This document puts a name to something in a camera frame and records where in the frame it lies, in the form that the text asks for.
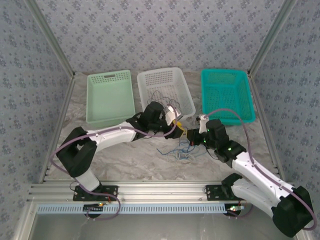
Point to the white plastic basket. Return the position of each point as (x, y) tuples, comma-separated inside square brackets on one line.
[(165, 82)]

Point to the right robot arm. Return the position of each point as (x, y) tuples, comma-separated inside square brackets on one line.
[(260, 175)]

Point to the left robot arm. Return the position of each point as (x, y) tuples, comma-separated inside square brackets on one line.
[(112, 133)]

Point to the teal plastic basket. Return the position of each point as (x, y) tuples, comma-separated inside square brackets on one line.
[(225, 95)]

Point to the light green plastic basket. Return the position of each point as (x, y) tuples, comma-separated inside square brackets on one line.
[(107, 100)]

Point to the black controller board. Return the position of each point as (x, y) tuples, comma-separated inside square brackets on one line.
[(235, 210), (93, 208)]

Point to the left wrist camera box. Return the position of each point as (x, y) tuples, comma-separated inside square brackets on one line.
[(172, 116)]

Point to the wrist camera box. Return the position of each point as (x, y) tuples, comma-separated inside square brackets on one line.
[(172, 116), (202, 125)]

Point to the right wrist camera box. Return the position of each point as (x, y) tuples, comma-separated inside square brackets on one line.
[(202, 125)]

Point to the aluminium side rail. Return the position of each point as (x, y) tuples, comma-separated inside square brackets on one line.
[(62, 112), (262, 112)]

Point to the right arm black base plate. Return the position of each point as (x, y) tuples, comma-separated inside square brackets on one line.
[(212, 192)]

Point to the aluminium frame rail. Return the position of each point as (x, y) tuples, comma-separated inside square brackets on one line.
[(160, 191)]

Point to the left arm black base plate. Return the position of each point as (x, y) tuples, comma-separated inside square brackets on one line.
[(112, 191)]

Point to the aluminium frame post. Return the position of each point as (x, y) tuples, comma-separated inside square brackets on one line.
[(50, 40), (272, 37)]

